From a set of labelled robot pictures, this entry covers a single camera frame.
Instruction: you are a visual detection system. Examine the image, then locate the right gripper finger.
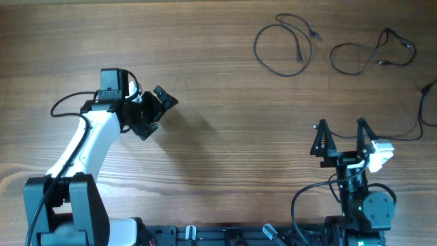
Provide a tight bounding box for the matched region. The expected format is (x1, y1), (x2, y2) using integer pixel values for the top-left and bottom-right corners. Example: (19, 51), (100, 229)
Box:
(356, 118), (378, 153)
(310, 119), (337, 157)

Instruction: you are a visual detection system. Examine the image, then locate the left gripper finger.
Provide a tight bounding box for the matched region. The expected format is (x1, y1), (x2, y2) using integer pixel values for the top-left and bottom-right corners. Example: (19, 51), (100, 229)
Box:
(153, 85), (179, 113)
(131, 122), (158, 141)

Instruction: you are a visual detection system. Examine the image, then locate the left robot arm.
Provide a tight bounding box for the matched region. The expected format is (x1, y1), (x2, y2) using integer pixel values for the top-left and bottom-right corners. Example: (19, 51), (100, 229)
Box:
(23, 68), (178, 245)

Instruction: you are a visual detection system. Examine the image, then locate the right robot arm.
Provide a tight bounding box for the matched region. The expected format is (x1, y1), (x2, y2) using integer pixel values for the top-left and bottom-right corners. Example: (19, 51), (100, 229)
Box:
(310, 118), (397, 245)

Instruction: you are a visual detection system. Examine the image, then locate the right camera black cable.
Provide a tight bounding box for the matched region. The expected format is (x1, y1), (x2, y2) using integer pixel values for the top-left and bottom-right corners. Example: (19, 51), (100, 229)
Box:
(290, 160), (369, 246)

